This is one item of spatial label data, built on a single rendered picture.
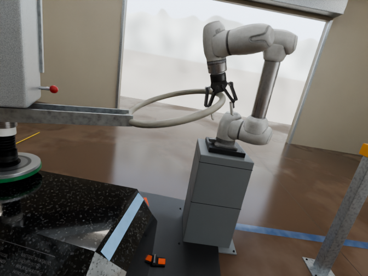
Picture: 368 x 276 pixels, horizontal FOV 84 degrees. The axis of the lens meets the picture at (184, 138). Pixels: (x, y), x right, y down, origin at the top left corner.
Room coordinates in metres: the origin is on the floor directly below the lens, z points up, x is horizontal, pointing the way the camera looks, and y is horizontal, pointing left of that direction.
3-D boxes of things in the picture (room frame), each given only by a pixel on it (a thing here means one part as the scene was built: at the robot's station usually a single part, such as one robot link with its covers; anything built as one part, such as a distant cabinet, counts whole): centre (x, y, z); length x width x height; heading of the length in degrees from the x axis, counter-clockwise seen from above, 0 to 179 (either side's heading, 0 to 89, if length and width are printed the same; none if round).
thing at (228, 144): (1.57, -0.31, 0.87); 0.22 x 0.18 x 0.06; 92
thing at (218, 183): (1.57, -0.33, 0.40); 0.50 x 0.50 x 0.80; 3
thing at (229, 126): (1.57, -0.34, 1.00); 0.18 x 0.16 x 0.22; 62
